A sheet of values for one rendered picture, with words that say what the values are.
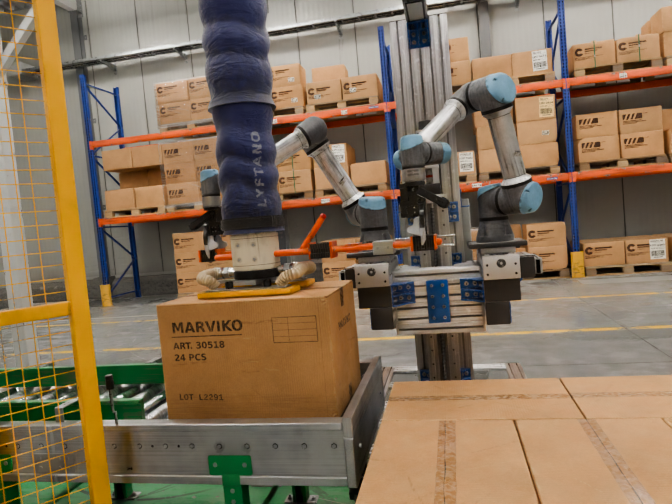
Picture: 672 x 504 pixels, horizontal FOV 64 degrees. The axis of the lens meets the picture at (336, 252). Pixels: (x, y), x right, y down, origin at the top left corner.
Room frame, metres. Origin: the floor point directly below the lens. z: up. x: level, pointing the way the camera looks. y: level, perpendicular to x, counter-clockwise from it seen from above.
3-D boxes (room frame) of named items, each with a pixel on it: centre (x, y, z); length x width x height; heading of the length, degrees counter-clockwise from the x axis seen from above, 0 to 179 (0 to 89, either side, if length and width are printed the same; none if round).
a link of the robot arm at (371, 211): (2.34, -0.17, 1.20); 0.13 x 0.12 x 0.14; 17
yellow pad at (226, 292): (1.86, 0.31, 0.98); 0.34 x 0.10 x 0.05; 76
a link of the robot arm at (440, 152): (1.89, -0.36, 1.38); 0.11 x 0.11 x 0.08; 34
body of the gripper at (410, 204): (1.82, -0.27, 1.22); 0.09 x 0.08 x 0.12; 77
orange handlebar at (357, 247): (2.02, 0.07, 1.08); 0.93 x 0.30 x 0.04; 76
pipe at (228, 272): (1.95, 0.29, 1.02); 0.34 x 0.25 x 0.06; 76
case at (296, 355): (1.95, 0.28, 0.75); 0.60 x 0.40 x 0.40; 77
